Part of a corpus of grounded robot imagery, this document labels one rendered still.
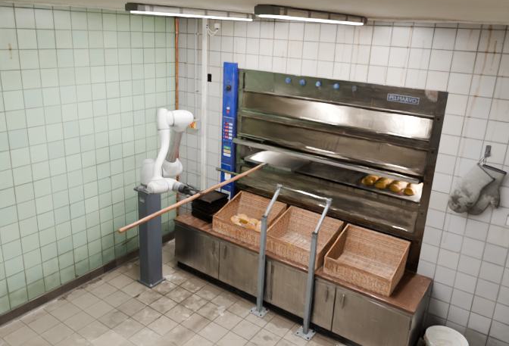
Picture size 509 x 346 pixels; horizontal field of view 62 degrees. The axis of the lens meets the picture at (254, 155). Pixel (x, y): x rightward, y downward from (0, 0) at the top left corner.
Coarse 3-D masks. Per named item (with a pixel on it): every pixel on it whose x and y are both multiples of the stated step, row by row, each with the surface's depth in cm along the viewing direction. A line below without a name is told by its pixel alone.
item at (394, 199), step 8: (240, 160) 441; (264, 168) 425; (272, 168) 420; (296, 176) 406; (304, 176) 401; (312, 176) 398; (328, 184) 388; (336, 184) 383; (344, 184) 382; (360, 192) 372; (368, 192) 367; (376, 192) 366; (384, 200) 361; (392, 200) 356; (400, 200) 353; (408, 200) 353; (416, 208) 347
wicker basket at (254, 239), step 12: (240, 192) 442; (228, 204) 428; (240, 204) 444; (252, 204) 436; (264, 204) 429; (276, 204) 422; (216, 216) 414; (228, 216) 432; (252, 216) 436; (276, 216) 403; (216, 228) 412; (228, 228) 403; (240, 228) 420; (240, 240) 397; (252, 240) 389
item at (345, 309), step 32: (192, 224) 426; (192, 256) 433; (224, 256) 405; (256, 256) 384; (256, 288) 393; (288, 288) 371; (320, 288) 351; (352, 288) 333; (416, 288) 336; (320, 320) 358; (352, 320) 340; (384, 320) 324; (416, 320) 327
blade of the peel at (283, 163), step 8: (264, 152) 465; (248, 160) 435; (256, 160) 439; (264, 160) 440; (272, 160) 440; (280, 160) 441; (288, 160) 442; (296, 160) 443; (280, 168) 416; (288, 168) 411; (296, 168) 419
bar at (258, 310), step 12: (216, 168) 412; (252, 180) 390; (276, 192) 373; (300, 192) 363; (264, 216) 364; (324, 216) 345; (264, 228) 364; (264, 240) 368; (312, 240) 339; (264, 252) 373; (312, 252) 341; (264, 264) 377; (312, 264) 344; (312, 276) 347; (312, 288) 352; (252, 312) 388; (264, 312) 389; (300, 336) 360; (312, 336) 361
